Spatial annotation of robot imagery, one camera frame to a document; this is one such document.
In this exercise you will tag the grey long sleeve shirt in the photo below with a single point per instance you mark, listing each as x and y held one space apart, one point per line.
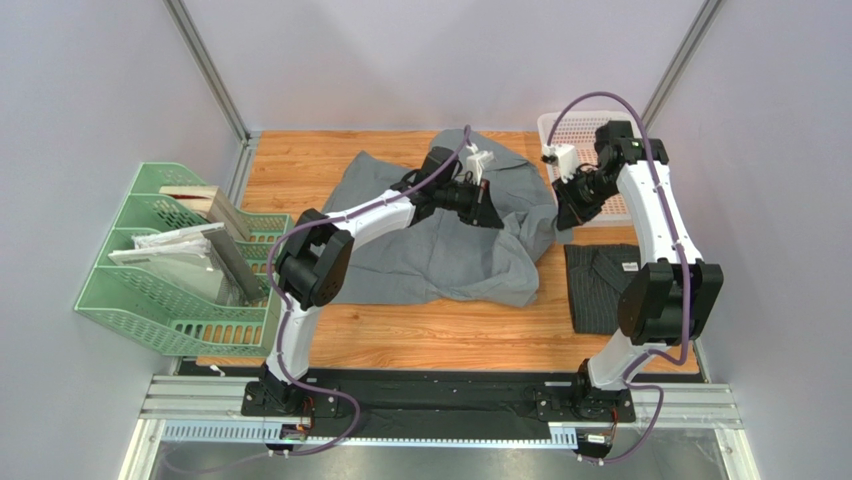
441 257

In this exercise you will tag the wrist white camera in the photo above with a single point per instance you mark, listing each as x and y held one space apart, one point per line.
475 164
562 161

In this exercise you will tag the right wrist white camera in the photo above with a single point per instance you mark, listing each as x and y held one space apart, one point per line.
562 161

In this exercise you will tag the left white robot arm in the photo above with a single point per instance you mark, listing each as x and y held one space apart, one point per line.
307 267

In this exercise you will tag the white plastic basket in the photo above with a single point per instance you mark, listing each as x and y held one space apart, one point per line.
578 129

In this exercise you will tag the dark striped folded shirt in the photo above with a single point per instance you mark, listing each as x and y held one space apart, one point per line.
597 275

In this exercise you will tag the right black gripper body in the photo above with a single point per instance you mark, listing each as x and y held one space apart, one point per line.
572 197

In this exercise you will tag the aluminium front frame rail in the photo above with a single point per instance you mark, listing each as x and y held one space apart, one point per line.
191 426

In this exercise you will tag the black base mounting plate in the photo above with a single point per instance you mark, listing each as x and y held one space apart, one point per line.
446 405

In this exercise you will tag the green plastic file rack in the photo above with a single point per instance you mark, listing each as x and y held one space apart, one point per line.
153 312

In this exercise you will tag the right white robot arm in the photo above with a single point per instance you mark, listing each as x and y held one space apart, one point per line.
667 303

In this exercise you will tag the papers in file rack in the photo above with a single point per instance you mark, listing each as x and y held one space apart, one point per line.
203 260

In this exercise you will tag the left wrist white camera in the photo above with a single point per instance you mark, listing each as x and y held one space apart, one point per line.
475 164

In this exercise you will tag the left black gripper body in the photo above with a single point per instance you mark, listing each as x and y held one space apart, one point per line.
462 199

